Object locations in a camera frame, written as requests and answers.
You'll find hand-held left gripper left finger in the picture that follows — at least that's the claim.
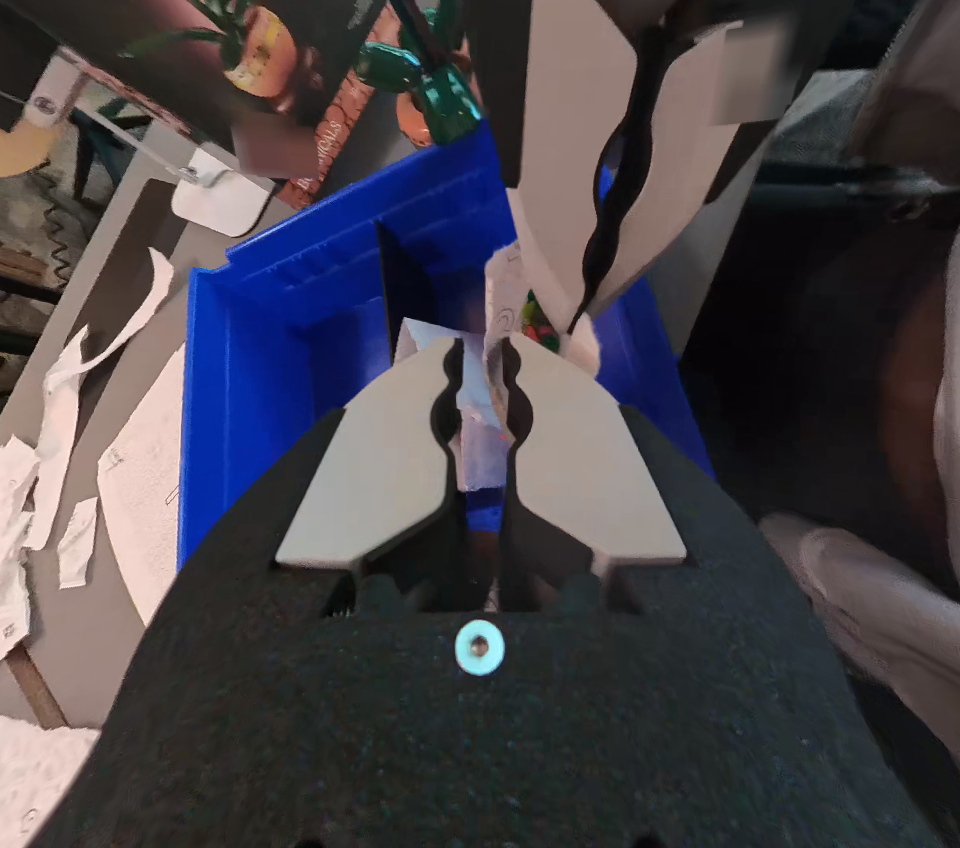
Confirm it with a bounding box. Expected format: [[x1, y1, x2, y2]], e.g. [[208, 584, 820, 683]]
[[274, 336, 468, 575]]

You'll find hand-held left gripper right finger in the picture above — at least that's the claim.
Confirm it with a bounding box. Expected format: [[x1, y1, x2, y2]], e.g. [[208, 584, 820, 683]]
[[498, 335, 689, 579]]

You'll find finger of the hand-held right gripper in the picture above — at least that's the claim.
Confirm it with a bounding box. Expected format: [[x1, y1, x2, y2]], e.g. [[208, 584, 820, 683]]
[[508, 0, 655, 339], [573, 0, 798, 333]]

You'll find white paper bag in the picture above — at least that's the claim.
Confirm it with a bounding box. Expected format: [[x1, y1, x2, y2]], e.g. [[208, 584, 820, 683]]
[[393, 317, 513, 495], [483, 246, 603, 380]]

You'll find toy brick plant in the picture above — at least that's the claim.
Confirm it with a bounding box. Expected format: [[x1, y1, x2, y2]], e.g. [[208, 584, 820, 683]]
[[341, 0, 486, 150]]

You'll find blue plastic bin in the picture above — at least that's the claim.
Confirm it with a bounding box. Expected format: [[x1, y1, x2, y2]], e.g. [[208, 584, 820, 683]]
[[177, 120, 715, 573]]

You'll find grey desk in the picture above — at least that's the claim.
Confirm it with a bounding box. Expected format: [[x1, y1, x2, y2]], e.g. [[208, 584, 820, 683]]
[[0, 165, 751, 732]]

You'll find black bin divider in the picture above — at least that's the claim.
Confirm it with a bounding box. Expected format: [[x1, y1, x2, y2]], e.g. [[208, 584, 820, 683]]
[[373, 220, 445, 366]]

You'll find round white paper sheet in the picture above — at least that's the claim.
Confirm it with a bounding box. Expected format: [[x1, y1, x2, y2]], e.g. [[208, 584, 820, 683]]
[[96, 344, 189, 630]]

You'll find small torn paper piece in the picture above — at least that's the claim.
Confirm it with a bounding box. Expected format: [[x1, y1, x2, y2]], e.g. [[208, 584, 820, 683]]
[[57, 495, 100, 591]]

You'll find person's pale shoe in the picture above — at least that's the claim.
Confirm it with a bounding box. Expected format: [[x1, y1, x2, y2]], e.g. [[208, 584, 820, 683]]
[[756, 512, 960, 755]]

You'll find long torn paper strip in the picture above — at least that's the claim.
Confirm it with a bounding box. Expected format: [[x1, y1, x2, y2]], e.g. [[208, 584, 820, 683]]
[[26, 246, 176, 552]]

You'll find crumpled torn paper bag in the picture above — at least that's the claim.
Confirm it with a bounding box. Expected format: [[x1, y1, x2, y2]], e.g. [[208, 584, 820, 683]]
[[0, 434, 44, 663]]

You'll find dark chair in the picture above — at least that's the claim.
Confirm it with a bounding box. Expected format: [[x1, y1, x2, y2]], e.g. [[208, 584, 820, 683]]
[[69, 96, 153, 201]]

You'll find flat torn paper bag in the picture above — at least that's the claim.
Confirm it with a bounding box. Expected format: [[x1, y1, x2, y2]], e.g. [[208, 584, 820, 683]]
[[0, 713, 104, 848]]

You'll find round pale wooden table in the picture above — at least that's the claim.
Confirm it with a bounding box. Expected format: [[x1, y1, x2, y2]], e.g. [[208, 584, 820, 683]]
[[0, 119, 66, 180]]

